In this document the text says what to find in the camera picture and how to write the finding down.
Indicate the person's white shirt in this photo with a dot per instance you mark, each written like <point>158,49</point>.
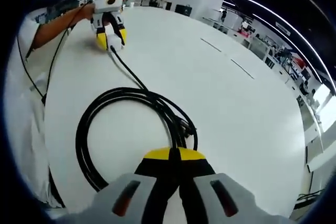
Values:
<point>23,103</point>

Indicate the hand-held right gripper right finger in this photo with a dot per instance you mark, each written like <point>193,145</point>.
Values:
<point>202,187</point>

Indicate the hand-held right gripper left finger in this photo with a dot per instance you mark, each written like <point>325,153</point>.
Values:
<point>155,195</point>

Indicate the black box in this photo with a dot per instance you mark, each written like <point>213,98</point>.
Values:
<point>183,10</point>

